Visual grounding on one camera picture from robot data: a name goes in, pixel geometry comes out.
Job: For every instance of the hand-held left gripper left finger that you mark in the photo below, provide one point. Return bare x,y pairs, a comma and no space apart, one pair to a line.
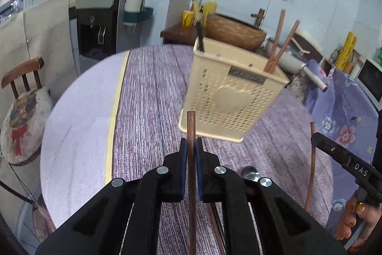
182,168

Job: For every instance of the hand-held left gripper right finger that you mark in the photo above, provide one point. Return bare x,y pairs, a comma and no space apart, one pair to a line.
199,171

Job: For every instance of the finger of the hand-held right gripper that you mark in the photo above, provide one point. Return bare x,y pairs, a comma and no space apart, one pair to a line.
326,146

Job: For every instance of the reddish brown wooden chopstick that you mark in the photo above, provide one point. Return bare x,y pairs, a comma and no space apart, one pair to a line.
288,43
191,129
277,37
312,159

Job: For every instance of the cream plastic utensil holder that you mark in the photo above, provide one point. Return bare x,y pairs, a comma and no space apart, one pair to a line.
232,99

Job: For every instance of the dark brown chopstick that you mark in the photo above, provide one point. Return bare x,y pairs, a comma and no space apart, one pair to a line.
220,228
215,225
201,40

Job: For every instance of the person's right hand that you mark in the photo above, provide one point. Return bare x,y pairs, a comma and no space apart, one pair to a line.
350,213

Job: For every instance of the purple floral cloth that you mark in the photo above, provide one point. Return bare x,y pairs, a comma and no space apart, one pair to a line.
343,111

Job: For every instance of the round metal spoon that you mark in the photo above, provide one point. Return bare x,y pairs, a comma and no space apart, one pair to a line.
249,172

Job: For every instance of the white microwave oven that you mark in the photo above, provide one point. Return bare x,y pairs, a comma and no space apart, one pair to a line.
371,81

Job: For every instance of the tall yellow package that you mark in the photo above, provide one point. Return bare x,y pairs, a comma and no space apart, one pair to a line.
346,52

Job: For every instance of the white tablecloth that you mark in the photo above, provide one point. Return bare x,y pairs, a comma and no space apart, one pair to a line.
77,129

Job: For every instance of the woven wicker basin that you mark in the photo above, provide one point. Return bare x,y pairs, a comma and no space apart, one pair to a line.
235,32

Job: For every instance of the bamboo faucet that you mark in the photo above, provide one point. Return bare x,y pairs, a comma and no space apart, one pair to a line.
258,18

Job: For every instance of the yellow cup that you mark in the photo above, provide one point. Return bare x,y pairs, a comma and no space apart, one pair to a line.
189,19

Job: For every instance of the round printed seat cushion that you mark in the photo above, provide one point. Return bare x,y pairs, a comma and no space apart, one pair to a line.
25,123

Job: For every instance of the yellow soap pump bottle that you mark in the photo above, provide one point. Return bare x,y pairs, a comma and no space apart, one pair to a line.
209,6

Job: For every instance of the black grey water dispenser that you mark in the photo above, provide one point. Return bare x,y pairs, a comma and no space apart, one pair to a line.
95,25

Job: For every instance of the beige cover cloth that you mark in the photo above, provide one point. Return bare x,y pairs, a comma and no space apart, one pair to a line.
44,31

